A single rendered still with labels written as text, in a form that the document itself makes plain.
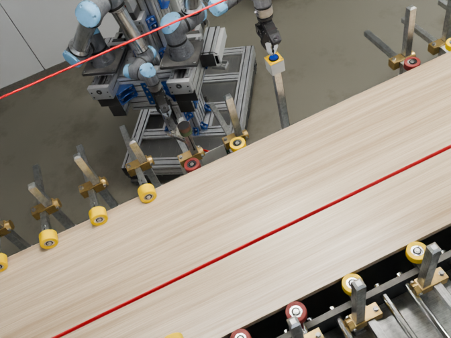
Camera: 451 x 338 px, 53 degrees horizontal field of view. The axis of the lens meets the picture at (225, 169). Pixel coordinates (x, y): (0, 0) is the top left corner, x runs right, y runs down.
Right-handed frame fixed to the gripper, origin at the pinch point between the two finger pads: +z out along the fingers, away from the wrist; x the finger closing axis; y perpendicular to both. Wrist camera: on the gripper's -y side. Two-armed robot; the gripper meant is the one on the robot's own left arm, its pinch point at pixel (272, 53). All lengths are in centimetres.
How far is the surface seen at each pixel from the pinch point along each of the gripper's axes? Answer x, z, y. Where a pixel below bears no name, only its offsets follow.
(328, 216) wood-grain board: 13, 34, -69
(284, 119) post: 0.2, 42.1, -1.8
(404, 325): 11, 43, -118
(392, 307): 10, 42, -111
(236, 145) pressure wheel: 30.9, 34.2, -11.2
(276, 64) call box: 0.6, 3.3, -3.5
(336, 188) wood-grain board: 3, 34, -59
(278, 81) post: 0.1, 15.6, -1.8
